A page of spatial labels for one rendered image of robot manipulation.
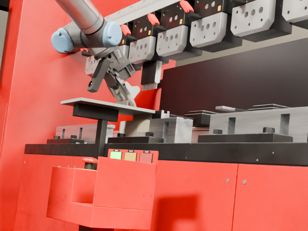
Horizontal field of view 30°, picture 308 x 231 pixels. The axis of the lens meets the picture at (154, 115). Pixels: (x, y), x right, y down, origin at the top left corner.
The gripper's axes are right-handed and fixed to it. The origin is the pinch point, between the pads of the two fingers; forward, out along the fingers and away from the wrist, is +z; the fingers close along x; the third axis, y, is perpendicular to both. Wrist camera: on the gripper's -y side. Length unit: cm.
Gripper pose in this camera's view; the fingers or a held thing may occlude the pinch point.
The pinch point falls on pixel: (128, 106)
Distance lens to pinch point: 192.8
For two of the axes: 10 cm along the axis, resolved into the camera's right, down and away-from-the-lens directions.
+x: -4.9, 0.4, 8.7
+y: 7.3, -5.3, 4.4
